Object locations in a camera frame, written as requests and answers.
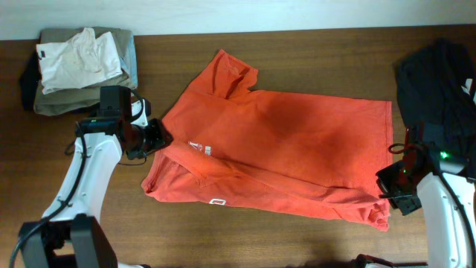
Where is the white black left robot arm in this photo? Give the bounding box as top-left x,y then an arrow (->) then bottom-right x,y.
9,86 -> 173,268

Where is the folded light blue garment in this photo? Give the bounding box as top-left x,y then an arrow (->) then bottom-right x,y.
120,30 -> 138,89

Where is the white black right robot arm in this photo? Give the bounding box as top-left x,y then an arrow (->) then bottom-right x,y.
376,124 -> 475,267

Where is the dark navy garment pile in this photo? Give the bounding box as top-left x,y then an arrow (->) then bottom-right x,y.
395,39 -> 475,178

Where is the folded black garment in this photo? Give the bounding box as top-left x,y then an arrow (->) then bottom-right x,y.
19,50 -> 122,114

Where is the folded white garment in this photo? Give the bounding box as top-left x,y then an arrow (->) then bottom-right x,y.
36,28 -> 122,95

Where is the orange printed t-shirt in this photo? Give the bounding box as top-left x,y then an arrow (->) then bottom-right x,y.
142,51 -> 393,232

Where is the folded olive green garment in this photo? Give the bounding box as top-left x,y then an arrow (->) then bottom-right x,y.
32,27 -> 138,116

